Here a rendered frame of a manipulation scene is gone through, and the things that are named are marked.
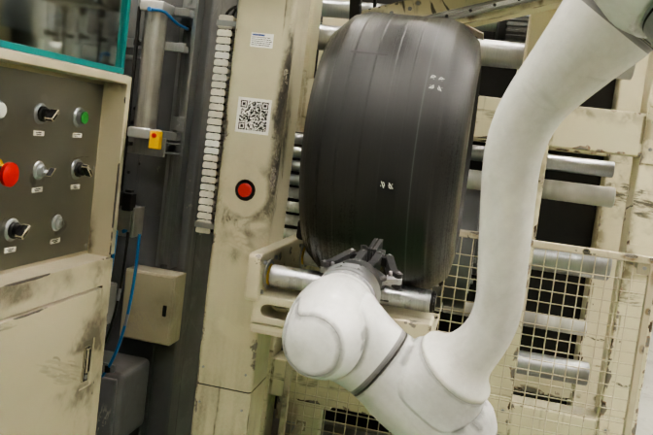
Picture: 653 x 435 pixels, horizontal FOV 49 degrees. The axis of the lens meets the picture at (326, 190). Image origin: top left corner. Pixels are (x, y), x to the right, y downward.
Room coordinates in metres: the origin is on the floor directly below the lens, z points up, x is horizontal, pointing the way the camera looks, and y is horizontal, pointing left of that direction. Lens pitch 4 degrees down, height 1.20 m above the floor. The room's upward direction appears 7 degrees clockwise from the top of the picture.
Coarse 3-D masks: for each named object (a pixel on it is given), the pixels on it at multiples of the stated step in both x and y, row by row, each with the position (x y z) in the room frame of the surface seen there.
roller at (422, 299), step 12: (276, 264) 1.45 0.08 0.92; (276, 276) 1.43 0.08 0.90; (288, 276) 1.42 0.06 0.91; (300, 276) 1.42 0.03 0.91; (312, 276) 1.42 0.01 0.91; (300, 288) 1.42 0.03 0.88; (384, 288) 1.38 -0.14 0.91; (408, 288) 1.38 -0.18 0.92; (420, 288) 1.38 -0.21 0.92; (384, 300) 1.38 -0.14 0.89; (396, 300) 1.37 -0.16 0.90; (408, 300) 1.37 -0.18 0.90; (420, 300) 1.36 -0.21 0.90; (432, 300) 1.36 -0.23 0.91; (432, 312) 1.38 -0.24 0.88
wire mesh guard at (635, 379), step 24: (456, 264) 1.84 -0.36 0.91; (528, 288) 1.79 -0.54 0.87; (552, 288) 1.78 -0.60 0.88; (648, 288) 1.73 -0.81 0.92; (600, 312) 1.76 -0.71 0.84; (648, 312) 1.73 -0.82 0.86; (504, 360) 1.80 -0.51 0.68; (288, 384) 1.91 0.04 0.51; (576, 384) 1.76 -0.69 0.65; (336, 408) 1.89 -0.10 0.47; (384, 432) 1.86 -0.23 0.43; (552, 432) 1.77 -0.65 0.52; (624, 432) 1.73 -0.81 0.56
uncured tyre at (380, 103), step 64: (320, 64) 1.38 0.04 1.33; (384, 64) 1.31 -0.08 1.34; (448, 64) 1.30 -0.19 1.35; (320, 128) 1.29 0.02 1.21; (384, 128) 1.26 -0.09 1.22; (448, 128) 1.26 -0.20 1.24; (320, 192) 1.30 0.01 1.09; (384, 192) 1.26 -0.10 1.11; (448, 192) 1.27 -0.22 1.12; (320, 256) 1.39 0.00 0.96; (448, 256) 1.35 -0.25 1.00
